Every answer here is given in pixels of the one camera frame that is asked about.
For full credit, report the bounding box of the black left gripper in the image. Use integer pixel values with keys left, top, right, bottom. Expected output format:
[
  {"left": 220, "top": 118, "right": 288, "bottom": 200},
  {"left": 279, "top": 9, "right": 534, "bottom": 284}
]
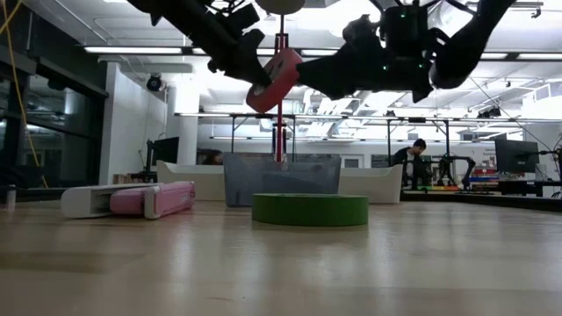
[{"left": 205, "top": 28, "right": 274, "bottom": 89}]

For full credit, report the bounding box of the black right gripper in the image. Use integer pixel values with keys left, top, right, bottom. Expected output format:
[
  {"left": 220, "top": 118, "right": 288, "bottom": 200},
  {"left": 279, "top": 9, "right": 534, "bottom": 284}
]
[{"left": 296, "top": 41, "right": 436, "bottom": 104}]

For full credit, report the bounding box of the red tape roll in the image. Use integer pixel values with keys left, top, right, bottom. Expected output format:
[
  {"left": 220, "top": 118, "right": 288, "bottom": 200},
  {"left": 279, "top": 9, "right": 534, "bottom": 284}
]
[{"left": 245, "top": 47, "right": 304, "bottom": 114}]

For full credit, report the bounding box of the green tape roll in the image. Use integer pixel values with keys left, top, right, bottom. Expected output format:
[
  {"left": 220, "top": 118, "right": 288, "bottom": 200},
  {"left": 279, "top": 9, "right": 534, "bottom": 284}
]
[{"left": 251, "top": 193, "right": 370, "bottom": 228}]

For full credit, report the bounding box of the pink white stapler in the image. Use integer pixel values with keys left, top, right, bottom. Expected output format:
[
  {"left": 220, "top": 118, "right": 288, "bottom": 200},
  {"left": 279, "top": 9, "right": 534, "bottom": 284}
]
[{"left": 60, "top": 180, "right": 197, "bottom": 220}]

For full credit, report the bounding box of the red desk lamp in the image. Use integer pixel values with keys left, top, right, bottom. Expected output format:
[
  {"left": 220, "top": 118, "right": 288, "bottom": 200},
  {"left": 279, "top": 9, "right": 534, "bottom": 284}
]
[{"left": 254, "top": 0, "right": 307, "bottom": 164}]

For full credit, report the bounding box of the person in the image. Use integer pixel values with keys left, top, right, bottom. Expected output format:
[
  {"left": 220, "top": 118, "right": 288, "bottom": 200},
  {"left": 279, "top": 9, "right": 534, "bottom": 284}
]
[
  {"left": 392, "top": 138, "right": 429, "bottom": 190},
  {"left": 200, "top": 148, "right": 225, "bottom": 167}
]

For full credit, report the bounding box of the black round ceiling speaker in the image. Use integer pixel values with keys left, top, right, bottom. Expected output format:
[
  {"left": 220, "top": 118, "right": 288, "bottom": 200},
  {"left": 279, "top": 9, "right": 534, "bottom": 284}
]
[{"left": 146, "top": 73, "right": 164, "bottom": 93}]

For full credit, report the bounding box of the white plastic bin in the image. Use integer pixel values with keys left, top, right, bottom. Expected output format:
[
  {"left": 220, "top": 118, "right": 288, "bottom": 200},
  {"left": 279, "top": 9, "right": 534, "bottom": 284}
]
[
  {"left": 337, "top": 164, "right": 404, "bottom": 205},
  {"left": 156, "top": 160, "right": 226, "bottom": 202}
]

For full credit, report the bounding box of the grey translucent plastic bin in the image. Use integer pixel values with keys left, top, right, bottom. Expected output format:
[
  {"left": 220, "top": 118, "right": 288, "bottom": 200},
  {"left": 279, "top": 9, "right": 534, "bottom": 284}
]
[{"left": 222, "top": 152, "right": 342, "bottom": 208}]

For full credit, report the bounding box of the black computer monitor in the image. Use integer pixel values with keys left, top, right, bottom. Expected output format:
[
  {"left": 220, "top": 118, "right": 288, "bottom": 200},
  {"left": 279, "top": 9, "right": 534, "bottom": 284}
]
[
  {"left": 494, "top": 139, "right": 541, "bottom": 175},
  {"left": 151, "top": 136, "right": 181, "bottom": 167}
]

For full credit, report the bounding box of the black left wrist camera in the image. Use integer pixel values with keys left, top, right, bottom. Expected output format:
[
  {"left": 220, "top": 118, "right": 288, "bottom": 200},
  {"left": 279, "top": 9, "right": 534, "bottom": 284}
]
[{"left": 214, "top": 3, "right": 261, "bottom": 39}]

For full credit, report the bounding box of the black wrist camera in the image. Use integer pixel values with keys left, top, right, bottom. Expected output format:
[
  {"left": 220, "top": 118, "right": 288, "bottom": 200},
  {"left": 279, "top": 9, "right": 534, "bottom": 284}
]
[
  {"left": 214, "top": 3, "right": 261, "bottom": 39},
  {"left": 379, "top": 3, "right": 430, "bottom": 45}
]

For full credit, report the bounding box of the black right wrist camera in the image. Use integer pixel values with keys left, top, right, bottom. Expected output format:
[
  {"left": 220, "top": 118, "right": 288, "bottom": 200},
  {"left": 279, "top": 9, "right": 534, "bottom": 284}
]
[{"left": 379, "top": 3, "right": 430, "bottom": 45}]

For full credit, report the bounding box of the long ceiling light rail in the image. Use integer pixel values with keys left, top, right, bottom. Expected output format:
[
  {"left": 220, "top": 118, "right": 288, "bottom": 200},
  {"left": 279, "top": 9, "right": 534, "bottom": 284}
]
[{"left": 83, "top": 45, "right": 562, "bottom": 62}]

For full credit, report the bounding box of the black aluminium table frame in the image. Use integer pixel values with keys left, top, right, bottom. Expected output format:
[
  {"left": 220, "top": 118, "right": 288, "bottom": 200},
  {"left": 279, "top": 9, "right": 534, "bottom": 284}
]
[{"left": 401, "top": 190, "right": 562, "bottom": 214}]

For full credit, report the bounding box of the yellow power cord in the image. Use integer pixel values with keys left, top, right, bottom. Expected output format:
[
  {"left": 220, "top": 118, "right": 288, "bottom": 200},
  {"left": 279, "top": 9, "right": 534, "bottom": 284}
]
[{"left": 0, "top": 0, "right": 49, "bottom": 190}]

